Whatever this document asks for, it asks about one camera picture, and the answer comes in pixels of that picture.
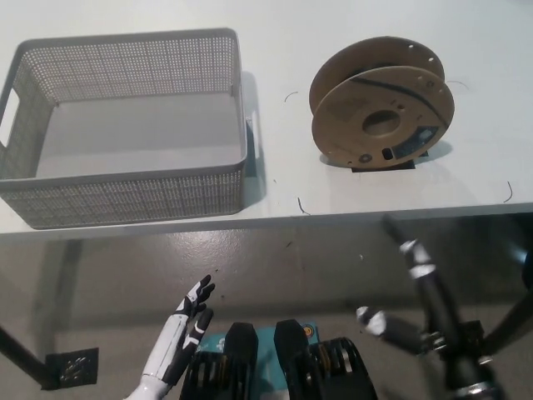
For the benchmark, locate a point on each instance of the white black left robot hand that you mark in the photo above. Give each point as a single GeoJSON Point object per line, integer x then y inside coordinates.
{"type": "Point", "coordinates": [183, 333]}

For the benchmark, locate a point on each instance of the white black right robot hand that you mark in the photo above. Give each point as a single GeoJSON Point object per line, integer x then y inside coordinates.
{"type": "Point", "coordinates": [433, 308]}

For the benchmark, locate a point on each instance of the cardboard filament spool black filament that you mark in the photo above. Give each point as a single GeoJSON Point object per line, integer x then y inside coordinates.
{"type": "Point", "coordinates": [354, 125]}

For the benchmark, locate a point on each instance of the black table leg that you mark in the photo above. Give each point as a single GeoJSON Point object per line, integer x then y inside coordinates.
{"type": "Point", "coordinates": [21, 354]}
{"type": "Point", "coordinates": [512, 321]}

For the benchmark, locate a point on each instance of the black teal robot body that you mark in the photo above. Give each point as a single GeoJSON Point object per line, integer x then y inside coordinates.
{"type": "Point", "coordinates": [291, 362]}

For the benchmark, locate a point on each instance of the black tape patch on floor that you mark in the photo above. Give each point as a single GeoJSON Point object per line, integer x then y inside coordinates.
{"type": "Point", "coordinates": [73, 368]}

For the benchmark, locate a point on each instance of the grey perforated plastic basket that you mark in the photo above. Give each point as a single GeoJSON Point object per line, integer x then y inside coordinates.
{"type": "Point", "coordinates": [125, 200]}

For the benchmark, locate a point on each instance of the black tape patch on table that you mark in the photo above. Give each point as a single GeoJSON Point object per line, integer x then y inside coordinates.
{"type": "Point", "coordinates": [375, 168]}

